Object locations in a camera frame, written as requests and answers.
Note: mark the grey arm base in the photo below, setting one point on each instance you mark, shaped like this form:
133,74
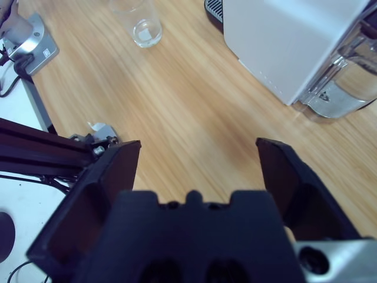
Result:
35,41

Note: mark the white mount block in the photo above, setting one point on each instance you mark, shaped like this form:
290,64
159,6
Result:
103,131

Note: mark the clear glass cup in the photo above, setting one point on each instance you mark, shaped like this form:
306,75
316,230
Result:
147,35

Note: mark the metal drip tray grille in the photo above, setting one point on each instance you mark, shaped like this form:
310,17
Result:
213,11

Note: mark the black round object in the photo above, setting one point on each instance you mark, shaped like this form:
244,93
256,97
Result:
6,236

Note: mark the white paper tag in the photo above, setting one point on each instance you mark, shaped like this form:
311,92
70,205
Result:
95,126

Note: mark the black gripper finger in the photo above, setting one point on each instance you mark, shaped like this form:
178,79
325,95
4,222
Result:
88,206
294,191

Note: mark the white capsule coffee machine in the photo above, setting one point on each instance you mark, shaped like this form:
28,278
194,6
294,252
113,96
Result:
279,44

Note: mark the dark camera post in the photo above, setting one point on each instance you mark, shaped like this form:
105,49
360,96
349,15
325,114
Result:
44,153

